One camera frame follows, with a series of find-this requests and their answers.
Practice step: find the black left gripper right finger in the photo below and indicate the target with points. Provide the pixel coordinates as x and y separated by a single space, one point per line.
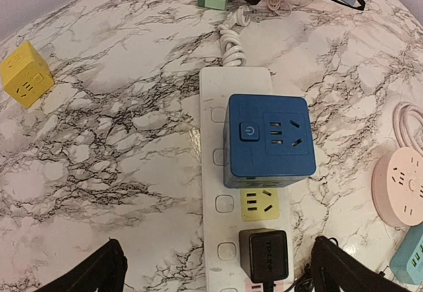
335 270

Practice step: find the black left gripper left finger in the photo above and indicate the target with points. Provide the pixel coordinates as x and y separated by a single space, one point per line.
104 270

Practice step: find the black power adapter with cable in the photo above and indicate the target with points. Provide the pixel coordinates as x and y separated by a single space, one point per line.
264 256

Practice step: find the white multicolour power strip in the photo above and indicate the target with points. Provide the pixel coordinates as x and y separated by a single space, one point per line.
222 219

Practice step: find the blue cube power socket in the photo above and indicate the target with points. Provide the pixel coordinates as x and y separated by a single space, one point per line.
267 141

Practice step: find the teal power strip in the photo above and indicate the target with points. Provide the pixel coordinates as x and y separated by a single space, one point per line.
406 263

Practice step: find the pink round power socket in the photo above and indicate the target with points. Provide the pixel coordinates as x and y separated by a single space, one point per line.
396 187

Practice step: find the yellow cube power socket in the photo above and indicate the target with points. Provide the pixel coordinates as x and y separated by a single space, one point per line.
25 75

